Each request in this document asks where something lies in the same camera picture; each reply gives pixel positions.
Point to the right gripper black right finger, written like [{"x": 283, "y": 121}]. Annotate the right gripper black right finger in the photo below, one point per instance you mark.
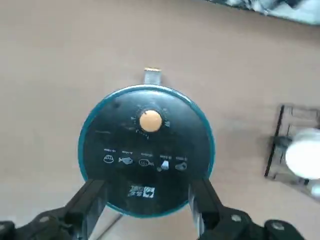
[{"x": 212, "y": 207}]

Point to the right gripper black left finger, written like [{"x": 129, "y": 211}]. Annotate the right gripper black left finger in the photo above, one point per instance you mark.
[{"x": 82, "y": 200}]

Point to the orange air fryer knob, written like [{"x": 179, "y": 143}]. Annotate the orange air fryer knob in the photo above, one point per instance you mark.
[{"x": 150, "y": 121}]

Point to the green cylindrical air fryer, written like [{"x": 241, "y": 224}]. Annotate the green cylindrical air fryer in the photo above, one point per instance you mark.
[{"x": 150, "y": 180}]

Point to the white cup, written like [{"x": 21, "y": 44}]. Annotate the white cup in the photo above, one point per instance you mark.
[{"x": 303, "y": 155}]

